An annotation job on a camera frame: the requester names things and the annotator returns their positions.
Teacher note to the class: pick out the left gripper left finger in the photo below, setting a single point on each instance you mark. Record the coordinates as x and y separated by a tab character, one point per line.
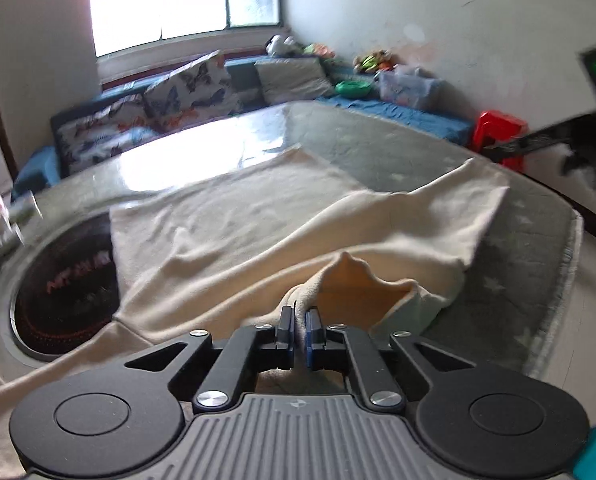
250	351

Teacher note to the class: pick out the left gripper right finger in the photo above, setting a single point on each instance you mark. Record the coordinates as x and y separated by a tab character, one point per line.
350	351

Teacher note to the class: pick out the cream sweatshirt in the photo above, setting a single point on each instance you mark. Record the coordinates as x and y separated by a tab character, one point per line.
295	230

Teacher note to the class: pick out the red plastic stool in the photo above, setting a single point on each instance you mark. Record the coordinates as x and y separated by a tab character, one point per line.
494	126

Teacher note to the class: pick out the grey quilted star tablecloth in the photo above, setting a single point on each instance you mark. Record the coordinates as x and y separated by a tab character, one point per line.
515	291

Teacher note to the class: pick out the clear plastic storage box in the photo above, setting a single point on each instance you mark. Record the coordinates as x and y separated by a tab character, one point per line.
408	89

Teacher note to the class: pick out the black induction cooktop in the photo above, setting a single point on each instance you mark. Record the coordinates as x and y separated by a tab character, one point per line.
68	292

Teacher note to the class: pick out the colourful plush toy pile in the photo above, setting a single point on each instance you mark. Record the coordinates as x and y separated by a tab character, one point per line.
374	62

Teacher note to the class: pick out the green plastic bowl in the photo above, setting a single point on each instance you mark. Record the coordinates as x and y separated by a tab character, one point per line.
353	89

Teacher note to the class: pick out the blue corner sofa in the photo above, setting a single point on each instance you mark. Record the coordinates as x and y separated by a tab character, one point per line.
44	169

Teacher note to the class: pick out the right butterfly pillow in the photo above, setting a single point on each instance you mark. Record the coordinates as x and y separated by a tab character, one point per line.
196	93

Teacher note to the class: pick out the butterfly pillow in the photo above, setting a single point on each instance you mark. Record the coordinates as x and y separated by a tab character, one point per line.
117	128
196	93

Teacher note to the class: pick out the left butterfly pillow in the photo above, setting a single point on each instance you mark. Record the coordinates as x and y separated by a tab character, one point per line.
117	128

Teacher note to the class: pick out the grey plain cushion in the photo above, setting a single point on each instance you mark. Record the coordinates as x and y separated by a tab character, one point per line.
292	79

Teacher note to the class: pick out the panda plush toy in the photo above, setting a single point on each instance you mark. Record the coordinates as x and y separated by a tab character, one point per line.
283	46

